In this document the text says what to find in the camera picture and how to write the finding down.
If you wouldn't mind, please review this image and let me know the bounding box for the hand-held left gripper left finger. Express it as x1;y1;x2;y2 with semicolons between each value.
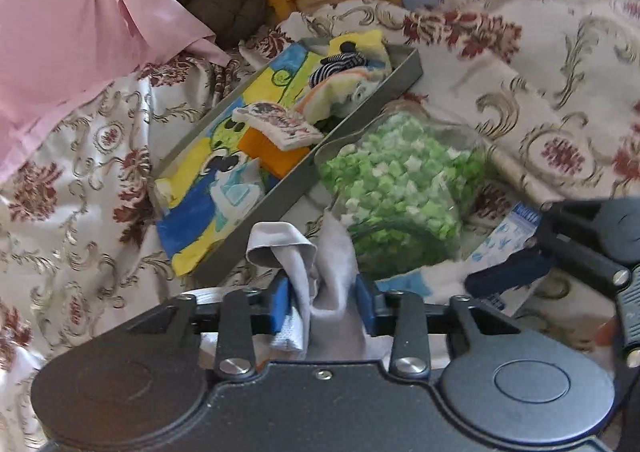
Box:
125;277;292;380

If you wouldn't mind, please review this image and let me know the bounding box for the white blue tissue pack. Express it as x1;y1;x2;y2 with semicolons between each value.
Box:
470;202;546;315

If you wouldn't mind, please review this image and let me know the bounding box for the pink cloth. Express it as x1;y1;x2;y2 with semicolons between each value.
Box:
0;0;231;183

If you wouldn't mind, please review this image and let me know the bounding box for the grey cloth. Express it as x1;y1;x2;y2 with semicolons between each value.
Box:
200;217;396;365

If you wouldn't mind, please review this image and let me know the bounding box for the yellow cloth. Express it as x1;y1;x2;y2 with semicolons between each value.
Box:
320;29;393;77

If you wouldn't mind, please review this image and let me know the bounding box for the grey rectangular tray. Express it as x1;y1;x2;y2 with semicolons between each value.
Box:
150;36;423;285

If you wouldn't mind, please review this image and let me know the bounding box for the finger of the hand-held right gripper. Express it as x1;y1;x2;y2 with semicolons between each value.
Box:
464;227;632;300
537;199;608;237

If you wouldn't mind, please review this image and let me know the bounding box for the cartoon painting sheet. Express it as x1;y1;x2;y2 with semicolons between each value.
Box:
155;44;331;275

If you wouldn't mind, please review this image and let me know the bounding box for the black white striped sock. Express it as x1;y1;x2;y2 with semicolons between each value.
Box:
307;42;373;87

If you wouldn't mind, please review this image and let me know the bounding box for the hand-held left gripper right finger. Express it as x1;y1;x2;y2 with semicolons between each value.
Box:
354;277;531;380

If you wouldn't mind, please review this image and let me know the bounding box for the floral bedsheet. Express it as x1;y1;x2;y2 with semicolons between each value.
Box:
0;0;640;452

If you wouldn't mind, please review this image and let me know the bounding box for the orange white fluffy cloth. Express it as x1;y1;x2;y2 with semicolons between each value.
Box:
292;69;388;125

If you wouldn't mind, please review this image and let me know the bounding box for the glass jar of green paper stars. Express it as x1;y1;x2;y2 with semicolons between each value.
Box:
314;99;488;277

